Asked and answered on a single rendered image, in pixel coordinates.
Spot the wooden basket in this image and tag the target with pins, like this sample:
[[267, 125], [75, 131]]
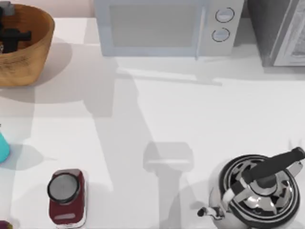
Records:
[[28, 64]]

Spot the pale grey rounded box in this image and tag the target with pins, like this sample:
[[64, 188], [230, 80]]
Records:
[[9, 7]]

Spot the teal cup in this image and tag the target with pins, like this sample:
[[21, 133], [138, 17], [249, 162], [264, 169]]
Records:
[[3, 149]]

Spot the pale microwave oven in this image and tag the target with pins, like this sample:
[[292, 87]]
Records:
[[152, 26]]

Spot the dark red kitchen scale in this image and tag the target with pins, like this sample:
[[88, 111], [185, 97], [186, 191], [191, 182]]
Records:
[[69, 205]]

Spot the purple round thing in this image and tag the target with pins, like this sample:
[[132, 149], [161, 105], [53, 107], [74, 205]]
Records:
[[5, 225]]

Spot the microwave knob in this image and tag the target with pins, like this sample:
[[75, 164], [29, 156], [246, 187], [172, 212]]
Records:
[[224, 14], [221, 34]]

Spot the grey cabinet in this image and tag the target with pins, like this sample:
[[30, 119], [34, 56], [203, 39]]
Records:
[[264, 31]]

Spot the pale grey cabinet door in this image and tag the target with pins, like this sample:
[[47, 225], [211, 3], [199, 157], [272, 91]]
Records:
[[291, 35]]

